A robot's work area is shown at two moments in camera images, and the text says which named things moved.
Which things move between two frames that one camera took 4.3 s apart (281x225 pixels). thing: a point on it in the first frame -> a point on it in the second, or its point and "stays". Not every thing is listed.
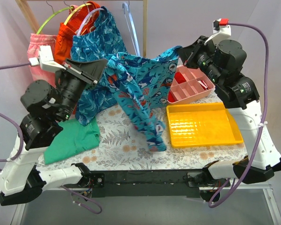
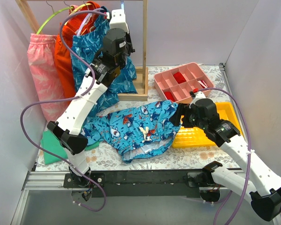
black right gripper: x=193 y=54 -> x=179 y=115
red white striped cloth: x=203 y=84 stays
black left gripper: x=79 y=73 -> x=130 y=43
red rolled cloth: x=179 y=78 stays
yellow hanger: x=73 y=10 stays
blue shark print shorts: x=148 y=80 -> x=142 y=130
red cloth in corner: x=171 y=98 stays
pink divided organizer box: x=188 y=82 stays
